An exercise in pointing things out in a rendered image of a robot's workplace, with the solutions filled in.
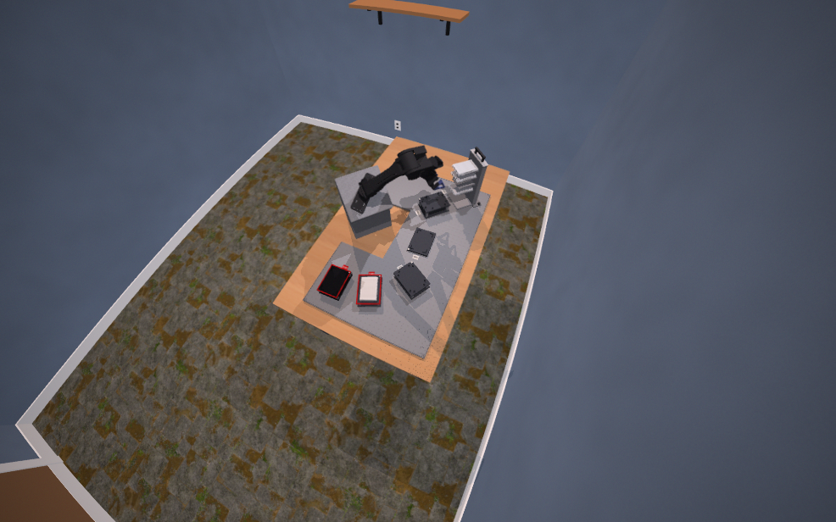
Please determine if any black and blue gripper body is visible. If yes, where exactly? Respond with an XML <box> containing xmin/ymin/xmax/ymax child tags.
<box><xmin>421</xmin><ymin>175</ymin><xmax>439</xmax><ymax>190</ymax></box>

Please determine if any white multiwell plate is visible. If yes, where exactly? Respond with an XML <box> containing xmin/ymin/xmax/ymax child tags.
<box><xmin>451</xmin><ymin>160</ymin><xmax>478</xmax><ymax>176</ymax></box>

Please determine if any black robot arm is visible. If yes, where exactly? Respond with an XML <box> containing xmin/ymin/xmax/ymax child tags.
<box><xmin>350</xmin><ymin>145</ymin><xmax>443</xmax><ymax>213</ymax></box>

